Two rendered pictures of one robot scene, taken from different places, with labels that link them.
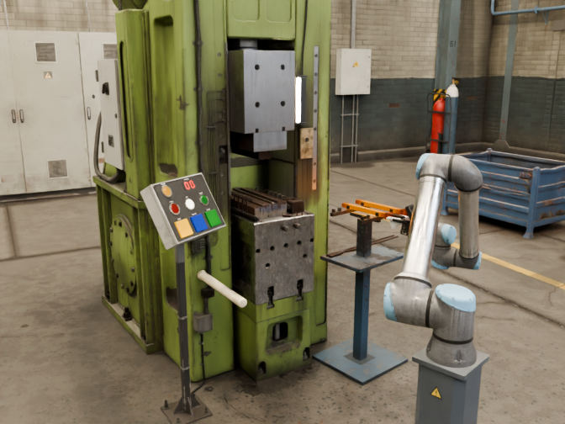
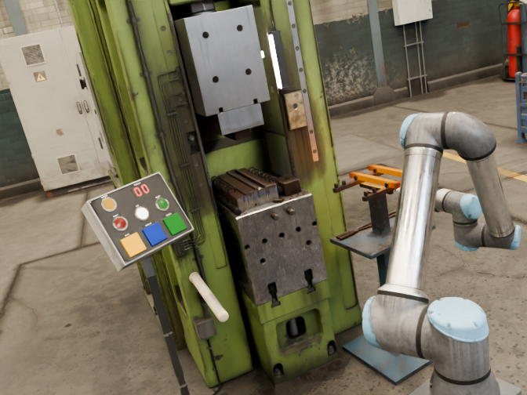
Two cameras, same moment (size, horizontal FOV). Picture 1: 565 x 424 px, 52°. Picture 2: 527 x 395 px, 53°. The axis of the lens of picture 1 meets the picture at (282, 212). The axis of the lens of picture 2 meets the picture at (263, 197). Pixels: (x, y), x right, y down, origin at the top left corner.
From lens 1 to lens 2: 0.89 m
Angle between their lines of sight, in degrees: 14
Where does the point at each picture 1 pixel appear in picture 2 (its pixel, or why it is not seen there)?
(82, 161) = not seen: hidden behind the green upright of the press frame
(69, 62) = not seen: hidden behind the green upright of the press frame
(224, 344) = (238, 345)
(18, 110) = (82, 102)
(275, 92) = (236, 60)
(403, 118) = (474, 36)
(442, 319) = (439, 352)
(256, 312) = (259, 313)
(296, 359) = (319, 355)
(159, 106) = (125, 96)
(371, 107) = (436, 31)
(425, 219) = (412, 209)
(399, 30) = not seen: outside the picture
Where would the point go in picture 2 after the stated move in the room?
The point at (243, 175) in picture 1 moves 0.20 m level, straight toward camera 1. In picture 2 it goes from (239, 154) to (233, 164)
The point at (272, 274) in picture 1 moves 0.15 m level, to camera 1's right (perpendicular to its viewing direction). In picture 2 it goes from (271, 269) to (303, 266)
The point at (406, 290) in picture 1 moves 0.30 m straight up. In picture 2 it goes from (389, 311) to (376, 215)
